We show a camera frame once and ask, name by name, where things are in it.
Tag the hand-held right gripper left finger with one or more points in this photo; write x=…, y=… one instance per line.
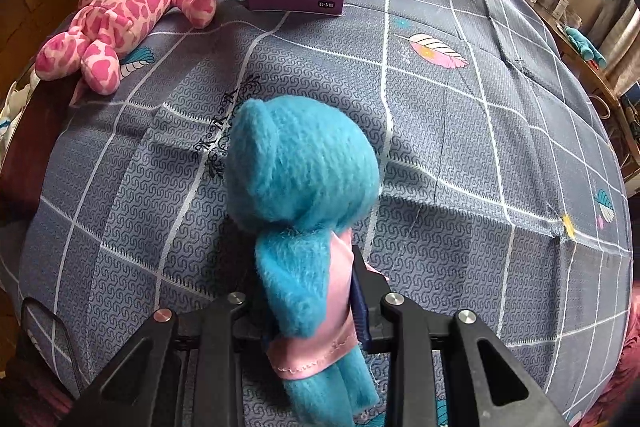
x=235, y=322

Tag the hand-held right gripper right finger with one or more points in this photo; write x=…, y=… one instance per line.
x=361, y=307

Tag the blue teddy plush toy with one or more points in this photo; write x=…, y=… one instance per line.
x=300, y=167

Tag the teal soft toy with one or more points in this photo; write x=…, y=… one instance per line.
x=585, y=47

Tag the grey checked bedsheet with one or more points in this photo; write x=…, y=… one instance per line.
x=475, y=132

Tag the wooden desk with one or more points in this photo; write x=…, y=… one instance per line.
x=600, y=82

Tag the pink giraffe plush toy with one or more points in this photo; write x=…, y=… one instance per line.
x=130, y=7

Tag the beige patterned curtain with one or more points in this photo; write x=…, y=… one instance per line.
x=622, y=42

